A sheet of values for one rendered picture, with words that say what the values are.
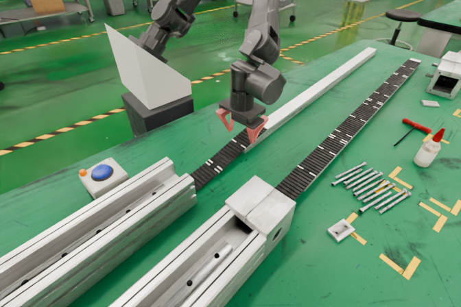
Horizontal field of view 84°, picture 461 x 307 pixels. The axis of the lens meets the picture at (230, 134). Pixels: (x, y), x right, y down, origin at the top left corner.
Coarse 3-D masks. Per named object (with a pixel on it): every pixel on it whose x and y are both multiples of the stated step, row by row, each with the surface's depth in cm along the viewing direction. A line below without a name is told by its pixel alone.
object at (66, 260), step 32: (160, 160) 58; (128, 192) 52; (160, 192) 51; (192, 192) 56; (64, 224) 46; (96, 224) 49; (128, 224) 46; (160, 224) 52; (32, 256) 42; (64, 256) 44; (96, 256) 44; (128, 256) 49; (0, 288) 41; (32, 288) 38; (64, 288) 41
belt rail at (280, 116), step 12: (372, 48) 125; (360, 60) 114; (336, 72) 105; (348, 72) 109; (324, 84) 97; (300, 96) 90; (312, 96) 90; (288, 108) 84; (300, 108) 87; (276, 120) 79; (288, 120) 84; (264, 132) 75; (252, 144) 73
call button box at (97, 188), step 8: (104, 160) 61; (112, 160) 62; (112, 168) 59; (120, 168) 60; (80, 176) 58; (88, 176) 58; (112, 176) 58; (120, 176) 58; (88, 184) 56; (96, 184) 56; (104, 184) 56; (112, 184) 57; (120, 184) 58; (88, 192) 59; (96, 192) 55; (104, 192) 56
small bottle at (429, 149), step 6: (438, 132) 63; (432, 138) 64; (438, 138) 63; (426, 144) 65; (432, 144) 64; (438, 144) 64; (420, 150) 67; (426, 150) 65; (432, 150) 64; (438, 150) 64; (420, 156) 67; (426, 156) 66; (432, 156) 65; (414, 162) 69; (420, 162) 68; (426, 162) 67
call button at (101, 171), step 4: (100, 164) 59; (104, 164) 59; (96, 168) 58; (100, 168) 58; (104, 168) 58; (108, 168) 58; (92, 172) 57; (96, 172) 57; (100, 172) 57; (104, 172) 57; (108, 172) 57; (96, 176) 56; (100, 176) 56; (104, 176) 57
